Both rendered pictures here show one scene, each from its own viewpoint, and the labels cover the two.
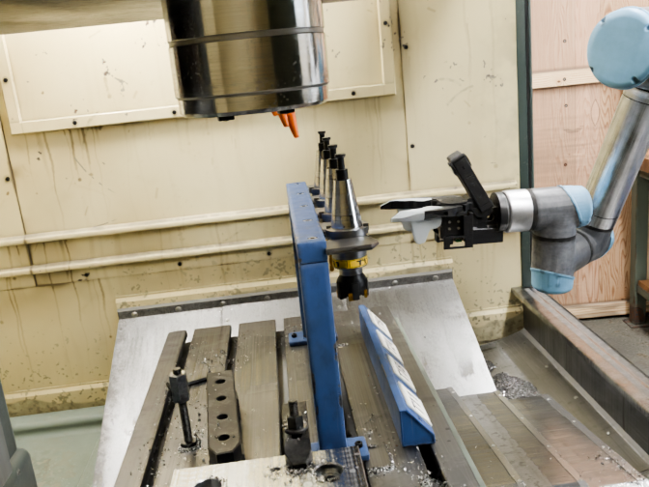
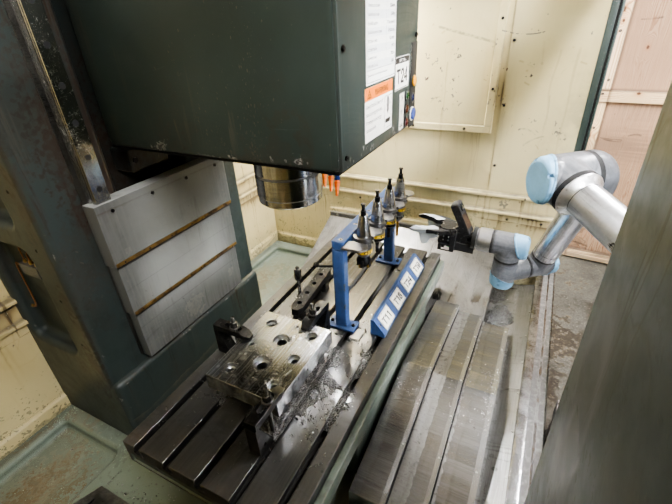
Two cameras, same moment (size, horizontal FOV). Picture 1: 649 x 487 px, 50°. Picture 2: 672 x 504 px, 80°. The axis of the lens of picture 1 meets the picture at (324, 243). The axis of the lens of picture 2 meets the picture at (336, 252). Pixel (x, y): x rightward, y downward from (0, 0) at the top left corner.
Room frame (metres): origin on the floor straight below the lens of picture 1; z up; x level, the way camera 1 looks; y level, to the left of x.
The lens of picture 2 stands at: (0.00, -0.52, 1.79)
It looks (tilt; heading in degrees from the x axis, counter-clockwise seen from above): 30 degrees down; 32
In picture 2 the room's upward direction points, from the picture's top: 3 degrees counter-clockwise
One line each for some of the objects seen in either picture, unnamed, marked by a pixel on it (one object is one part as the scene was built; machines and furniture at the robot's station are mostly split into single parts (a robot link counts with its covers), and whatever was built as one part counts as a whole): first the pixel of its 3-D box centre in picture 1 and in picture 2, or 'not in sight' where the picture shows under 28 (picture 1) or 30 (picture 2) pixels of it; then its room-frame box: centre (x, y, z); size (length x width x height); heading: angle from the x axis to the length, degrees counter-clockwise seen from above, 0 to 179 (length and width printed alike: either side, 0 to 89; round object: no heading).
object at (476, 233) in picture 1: (467, 218); (457, 236); (1.18, -0.26, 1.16); 0.12 x 0.08 x 0.09; 93
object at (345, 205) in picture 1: (344, 202); (363, 225); (0.95, -0.03, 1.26); 0.04 x 0.04 x 0.07
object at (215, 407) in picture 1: (224, 425); (311, 294); (0.95, 0.18, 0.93); 0.26 x 0.05 x 0.06; 8
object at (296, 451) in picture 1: (298, 449); (315, 321); (0.79, 0.06, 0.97); 0.13 x 0.03 x 0.15; 3
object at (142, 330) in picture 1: (298, 394); (383, 281); (1.39, 0.09, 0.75); 0.89 x 0.70 x 0.26; 93
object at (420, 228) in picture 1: (418, 227); (423, 235); (1.13, -0.16, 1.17); 0.09 x 0.03 x 0.06; 118
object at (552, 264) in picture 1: (557, 258); (507, 270); (1.21, -0.42, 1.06); 0.11 x 0.08 x 0.11; 133
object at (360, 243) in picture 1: (352, 244); (356, 247); (0.89, -0.04, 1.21); 0.07 x 0.05 x 0.01; 93
